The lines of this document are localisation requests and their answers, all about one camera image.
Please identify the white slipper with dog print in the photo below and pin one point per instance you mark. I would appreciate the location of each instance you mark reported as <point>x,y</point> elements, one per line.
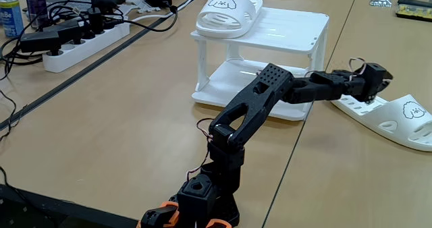
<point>398,120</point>
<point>229,13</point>

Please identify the tall purple can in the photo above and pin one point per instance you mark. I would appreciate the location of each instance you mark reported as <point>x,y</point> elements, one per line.
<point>36,5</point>

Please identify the black and yellow box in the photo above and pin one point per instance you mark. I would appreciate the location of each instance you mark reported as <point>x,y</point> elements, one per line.
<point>413,10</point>

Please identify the white printed bracket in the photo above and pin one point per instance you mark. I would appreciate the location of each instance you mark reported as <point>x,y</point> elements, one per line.
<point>145,6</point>

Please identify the white plastic shoe rack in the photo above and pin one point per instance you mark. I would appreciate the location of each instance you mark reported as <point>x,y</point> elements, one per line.
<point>280,32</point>

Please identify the blue drink can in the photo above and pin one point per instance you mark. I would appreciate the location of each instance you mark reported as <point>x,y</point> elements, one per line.
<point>11,17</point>

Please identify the white power strip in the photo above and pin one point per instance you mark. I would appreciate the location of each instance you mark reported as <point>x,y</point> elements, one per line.
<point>84,49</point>

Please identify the black power plug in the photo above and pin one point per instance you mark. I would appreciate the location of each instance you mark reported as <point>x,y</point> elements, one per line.
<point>95,19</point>

